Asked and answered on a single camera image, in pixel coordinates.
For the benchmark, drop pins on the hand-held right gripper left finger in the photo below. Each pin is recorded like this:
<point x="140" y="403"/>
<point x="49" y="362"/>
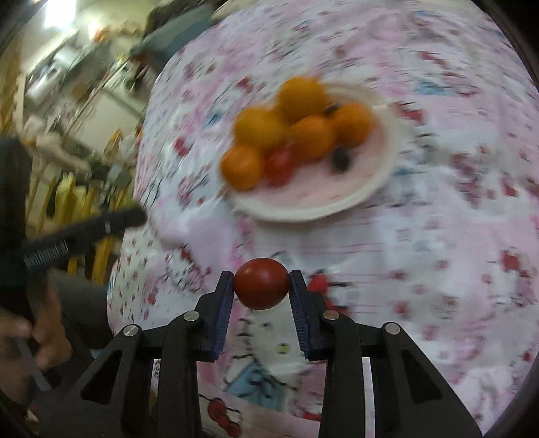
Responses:
<point x="223" y="316"/>

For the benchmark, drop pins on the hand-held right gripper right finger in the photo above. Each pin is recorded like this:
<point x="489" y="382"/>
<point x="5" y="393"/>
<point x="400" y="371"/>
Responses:
<point x="301" y="316"/>

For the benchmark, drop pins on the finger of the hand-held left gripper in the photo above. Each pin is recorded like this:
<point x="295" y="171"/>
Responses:
<point x="84" y="233"/>

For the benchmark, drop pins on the red cherry tomato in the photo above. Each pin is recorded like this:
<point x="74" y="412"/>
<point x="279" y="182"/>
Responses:
<point x="280" y="165"/>
<point x="262" y="284"/>

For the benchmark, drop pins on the pink plate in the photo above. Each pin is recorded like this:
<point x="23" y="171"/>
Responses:
<point x="328" y="189"/>

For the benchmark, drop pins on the small mandarin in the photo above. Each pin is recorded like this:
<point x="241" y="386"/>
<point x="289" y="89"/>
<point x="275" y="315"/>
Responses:
<point x="313" y="138"/>
<point x="242" y="167"/>
<point x="354" y="124"/>

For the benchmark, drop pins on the large orange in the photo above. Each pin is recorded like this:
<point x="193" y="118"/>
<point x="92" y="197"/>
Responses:
<point x="259" y="128"/>
<point x="303" y="99"/>

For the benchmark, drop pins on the person's left hand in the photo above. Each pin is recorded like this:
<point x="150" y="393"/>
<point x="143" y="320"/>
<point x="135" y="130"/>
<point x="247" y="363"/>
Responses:
<point x="50" y="337"/>

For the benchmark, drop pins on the person's grey trouser leg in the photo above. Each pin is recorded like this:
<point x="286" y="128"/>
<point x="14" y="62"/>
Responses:
<point x="84" y="307"/>

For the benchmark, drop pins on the pink cartoon printed tablecloth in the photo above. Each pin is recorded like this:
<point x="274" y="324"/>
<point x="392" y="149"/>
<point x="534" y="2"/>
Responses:
<point x="421" y="252"/>

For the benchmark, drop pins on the dark grey-green cloth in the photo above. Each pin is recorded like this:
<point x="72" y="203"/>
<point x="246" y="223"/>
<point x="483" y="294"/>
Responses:
<point x="168" y="38"/>

